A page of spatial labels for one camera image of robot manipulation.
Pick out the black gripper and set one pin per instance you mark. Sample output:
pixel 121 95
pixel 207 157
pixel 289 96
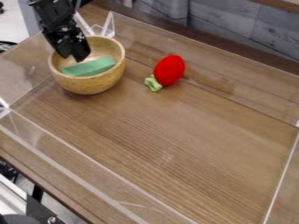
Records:
pixel 65 36

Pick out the green rectangular block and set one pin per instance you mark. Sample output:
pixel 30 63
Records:
pixel 93 67

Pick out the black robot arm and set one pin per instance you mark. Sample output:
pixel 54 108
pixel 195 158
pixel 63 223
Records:
pixel 57 7

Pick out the light wooden bowl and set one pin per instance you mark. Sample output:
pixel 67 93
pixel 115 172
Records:
pixel 89 85

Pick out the red knitted toy fruit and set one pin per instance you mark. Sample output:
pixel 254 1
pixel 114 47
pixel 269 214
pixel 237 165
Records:
pixel 169 70

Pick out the grey table leg post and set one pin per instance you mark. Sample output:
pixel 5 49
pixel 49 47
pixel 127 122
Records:
pixel 30 17

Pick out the clear acrylic tray enclosure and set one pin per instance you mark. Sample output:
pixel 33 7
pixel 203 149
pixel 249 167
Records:
pixel 198 153

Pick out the black metal bracket lower left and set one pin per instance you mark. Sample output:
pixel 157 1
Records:
pixel 38 211

